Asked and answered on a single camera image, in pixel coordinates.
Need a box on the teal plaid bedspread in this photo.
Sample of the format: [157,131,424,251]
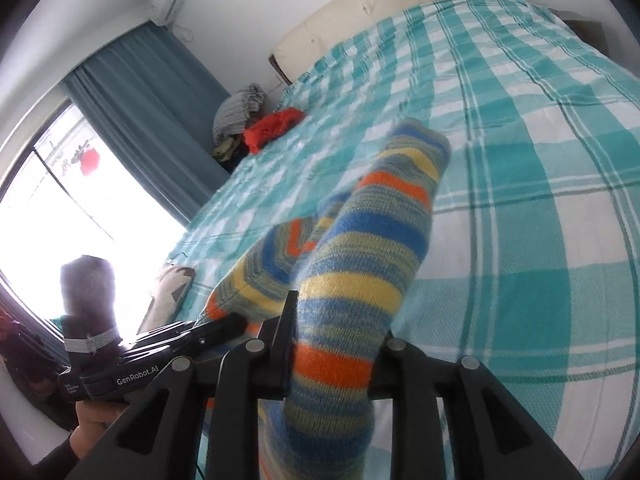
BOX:
[165,0,640,480]

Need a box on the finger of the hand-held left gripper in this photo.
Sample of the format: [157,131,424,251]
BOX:
[185,312,247,361]

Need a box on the patterned beige cushion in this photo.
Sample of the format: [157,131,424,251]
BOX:
[140,265,196,333]

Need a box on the blue-grey curtain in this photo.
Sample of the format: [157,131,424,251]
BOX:
[62,22,233,226]

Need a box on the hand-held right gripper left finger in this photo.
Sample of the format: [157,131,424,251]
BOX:
[65,291,301,480]

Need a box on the striped knit sweater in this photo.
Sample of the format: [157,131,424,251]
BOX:
[197,119,452,480]

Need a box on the bedside table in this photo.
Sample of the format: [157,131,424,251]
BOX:
[550,7,608,56]

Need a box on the grey striped folded cloth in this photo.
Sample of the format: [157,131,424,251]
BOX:
[212,84,266,146]

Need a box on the window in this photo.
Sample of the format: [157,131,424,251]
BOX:
[0,100,188,351]

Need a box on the person's left hand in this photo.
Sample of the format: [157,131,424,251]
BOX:
[70,400,131,458]

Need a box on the red hanging cloth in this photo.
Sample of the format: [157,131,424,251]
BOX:
[79,146,101,177]

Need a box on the cream padded headboard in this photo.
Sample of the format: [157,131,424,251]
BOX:
[272,0,513,86]

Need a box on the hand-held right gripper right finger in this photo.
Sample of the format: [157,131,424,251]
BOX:
[367,338,586,480]

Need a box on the person's left forearm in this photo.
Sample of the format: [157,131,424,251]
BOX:
[30,432,81,472]

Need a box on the green cloth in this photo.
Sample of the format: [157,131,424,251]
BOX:
[212,139,246,161]

